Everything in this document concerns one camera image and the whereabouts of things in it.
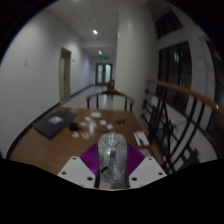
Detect small black adapter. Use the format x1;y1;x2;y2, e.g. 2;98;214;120
68;122;81;132

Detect black-framed window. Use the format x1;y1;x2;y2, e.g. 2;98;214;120
154;9;224;148

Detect wooden armchair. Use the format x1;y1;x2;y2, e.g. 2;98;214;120
85;87;136;112

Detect black railing with wooden handrail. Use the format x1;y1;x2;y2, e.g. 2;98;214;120
141;77;224;175

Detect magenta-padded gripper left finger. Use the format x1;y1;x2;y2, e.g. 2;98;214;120
57;143;101;189

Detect glass double door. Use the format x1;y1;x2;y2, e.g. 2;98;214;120
95;62;114;85

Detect black scissors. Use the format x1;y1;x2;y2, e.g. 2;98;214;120
115;118;127;129

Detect white notepad with pen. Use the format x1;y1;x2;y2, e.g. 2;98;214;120
133;130;151;148

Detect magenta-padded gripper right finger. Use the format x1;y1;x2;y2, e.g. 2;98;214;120
125;143;168;190

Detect open side doorway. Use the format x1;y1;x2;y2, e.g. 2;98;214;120
58;46;73;103

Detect black laptop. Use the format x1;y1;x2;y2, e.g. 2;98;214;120
33;110;80;139

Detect small white box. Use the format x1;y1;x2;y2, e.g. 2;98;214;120
90;111;103;119

